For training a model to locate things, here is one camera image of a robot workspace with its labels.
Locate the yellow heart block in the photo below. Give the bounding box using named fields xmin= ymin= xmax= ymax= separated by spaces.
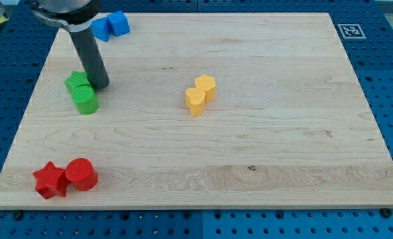
xmin=185 ymin=88 xmax=206 ymax=117

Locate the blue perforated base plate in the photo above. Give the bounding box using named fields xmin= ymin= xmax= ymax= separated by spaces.
xmin=0 ymin=0 xmax=393 ymax=238

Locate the yellow hexagon block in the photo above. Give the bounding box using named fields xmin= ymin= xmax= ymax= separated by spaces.
xmin=195 ymin=74 xmax=216 ymax=102

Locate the green star block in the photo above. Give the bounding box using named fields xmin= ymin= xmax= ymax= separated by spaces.
xmin=64 ymin=71 xmax=91 ymax=94

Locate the fiducial marker tag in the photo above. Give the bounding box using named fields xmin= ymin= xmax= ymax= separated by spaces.
xmin=337 ymin=23 xmax=366 ymax=39

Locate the green cylinder block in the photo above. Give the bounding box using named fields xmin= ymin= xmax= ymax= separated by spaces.
xmin=71 ymin=86 xmax=99 ymax=115

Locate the blue angular block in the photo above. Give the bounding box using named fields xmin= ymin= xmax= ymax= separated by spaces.
xmin=91 ymin=17 xmax=111 ymax=42

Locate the red cylinder block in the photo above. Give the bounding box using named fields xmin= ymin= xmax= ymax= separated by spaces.
xmin=65 ymin=158 xmax=98 ymax=191

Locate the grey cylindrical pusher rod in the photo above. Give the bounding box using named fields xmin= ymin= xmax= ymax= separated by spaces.
xmin=69 ymin=28 xmax=110 ymax=90

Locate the red star block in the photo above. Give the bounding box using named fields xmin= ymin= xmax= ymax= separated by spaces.
xmin=33 ymin=161 xmax=70 ymax=199

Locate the wooden board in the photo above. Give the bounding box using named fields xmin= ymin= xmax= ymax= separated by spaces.
xmin=0 ymin=13 xmax=393 ymax=210

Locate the blue cube block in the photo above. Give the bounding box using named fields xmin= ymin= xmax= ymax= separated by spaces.
xmin=107 ymin=11 xmax=130 ymax=37

